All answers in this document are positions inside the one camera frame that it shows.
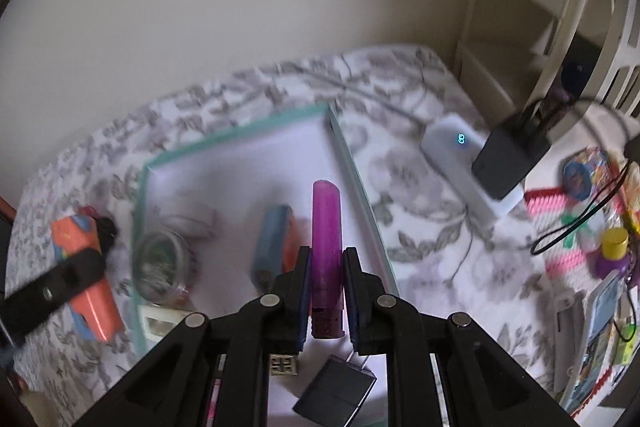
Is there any white shelf unit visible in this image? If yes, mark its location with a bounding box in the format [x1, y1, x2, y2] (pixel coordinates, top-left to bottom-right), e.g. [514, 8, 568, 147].
[452, 0, 640, 128]

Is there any white power bank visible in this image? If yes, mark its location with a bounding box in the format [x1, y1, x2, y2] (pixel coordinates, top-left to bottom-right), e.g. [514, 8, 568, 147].
[420, 116, 526, 218]

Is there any glass jar with metal lid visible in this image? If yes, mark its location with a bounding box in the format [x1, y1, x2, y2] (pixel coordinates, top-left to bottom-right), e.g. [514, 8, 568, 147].
[134, 231, 198, 305]

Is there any small black object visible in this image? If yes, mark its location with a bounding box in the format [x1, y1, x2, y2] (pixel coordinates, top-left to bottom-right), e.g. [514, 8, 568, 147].
[92, 216, 119, 250]

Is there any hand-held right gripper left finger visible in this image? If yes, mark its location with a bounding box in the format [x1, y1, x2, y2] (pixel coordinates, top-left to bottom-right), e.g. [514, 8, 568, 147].
[72, 246, 313, 427]

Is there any pink and white woven mat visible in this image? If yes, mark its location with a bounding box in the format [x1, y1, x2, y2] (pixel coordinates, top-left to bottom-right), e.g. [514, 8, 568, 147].
[525, 189, 621, 288]

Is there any black power bank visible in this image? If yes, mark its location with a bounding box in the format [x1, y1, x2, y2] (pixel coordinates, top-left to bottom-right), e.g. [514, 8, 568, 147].
[472, 127, 553, 200]

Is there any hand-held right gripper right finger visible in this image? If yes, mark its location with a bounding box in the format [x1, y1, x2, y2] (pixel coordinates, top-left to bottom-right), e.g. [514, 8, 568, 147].
[342, 247, 581, 427]

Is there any white outlet plate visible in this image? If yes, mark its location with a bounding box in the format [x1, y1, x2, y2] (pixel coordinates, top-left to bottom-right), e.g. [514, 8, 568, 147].
[140, 304, 186, 340]

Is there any colourful picture card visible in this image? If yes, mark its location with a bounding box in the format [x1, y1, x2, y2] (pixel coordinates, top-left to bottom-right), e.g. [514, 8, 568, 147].
[560, 272, 626, 413]

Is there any white tray with teal rim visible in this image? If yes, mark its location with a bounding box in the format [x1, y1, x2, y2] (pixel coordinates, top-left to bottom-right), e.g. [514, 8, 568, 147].
[131, 103, 401, 427]

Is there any black cable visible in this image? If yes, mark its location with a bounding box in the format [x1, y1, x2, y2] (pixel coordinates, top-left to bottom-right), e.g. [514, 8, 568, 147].
[530, 97, 640, 258]

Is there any orange and blue toy block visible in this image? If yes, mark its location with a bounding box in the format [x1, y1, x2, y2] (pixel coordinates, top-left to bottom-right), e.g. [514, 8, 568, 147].
[251, 205, 301, 290]
[51, 216, 124, 342]

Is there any gold slotted metal piece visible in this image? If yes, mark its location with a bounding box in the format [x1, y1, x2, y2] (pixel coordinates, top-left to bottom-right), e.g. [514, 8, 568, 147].
[270, 353, 301, 376]

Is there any grey plastic clip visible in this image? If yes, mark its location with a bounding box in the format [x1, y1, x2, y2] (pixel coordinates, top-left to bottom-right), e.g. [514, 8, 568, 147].
[552, 289, 588, 388]

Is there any round colourful disc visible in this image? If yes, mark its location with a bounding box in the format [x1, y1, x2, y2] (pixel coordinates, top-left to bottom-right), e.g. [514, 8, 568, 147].
[562, 147, 608, 200]

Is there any black plug adapter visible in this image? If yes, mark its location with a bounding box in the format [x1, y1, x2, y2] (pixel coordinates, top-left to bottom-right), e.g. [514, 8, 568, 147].
[292, 354, 377, 427]

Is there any purple lighter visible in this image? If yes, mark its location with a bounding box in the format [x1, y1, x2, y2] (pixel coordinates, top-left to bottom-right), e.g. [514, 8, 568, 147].
[309, 179, 347, 340]

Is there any yellow and purple small bottle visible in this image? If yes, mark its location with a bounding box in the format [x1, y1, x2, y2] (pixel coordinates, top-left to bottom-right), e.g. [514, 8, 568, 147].
[595, 227, 632, 280]

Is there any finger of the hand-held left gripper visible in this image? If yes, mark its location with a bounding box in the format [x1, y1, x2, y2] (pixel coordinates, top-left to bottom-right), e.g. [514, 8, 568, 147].
[0, 249, 107, 343]

